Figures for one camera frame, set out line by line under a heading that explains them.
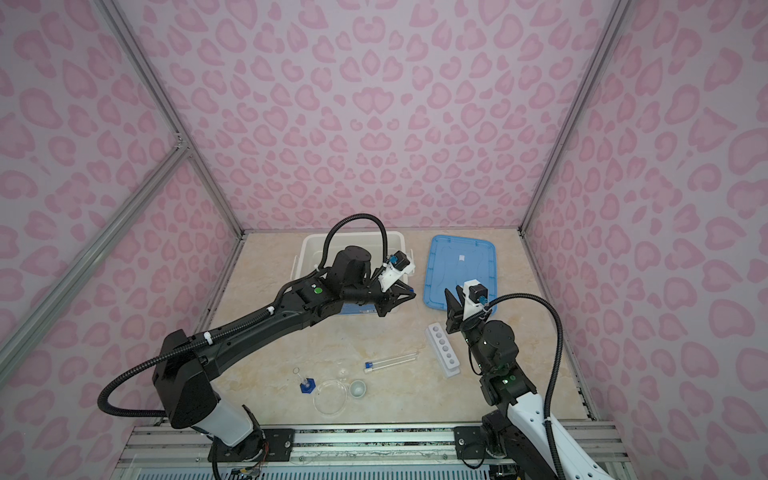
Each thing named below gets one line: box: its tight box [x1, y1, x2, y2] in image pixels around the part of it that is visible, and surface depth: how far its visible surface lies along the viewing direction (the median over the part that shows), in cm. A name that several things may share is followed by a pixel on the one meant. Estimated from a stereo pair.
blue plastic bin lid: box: [423, 236, 498, 310], surface depth 112 cm
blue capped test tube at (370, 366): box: [364, 353, 417, 373], surface depth 88 cm
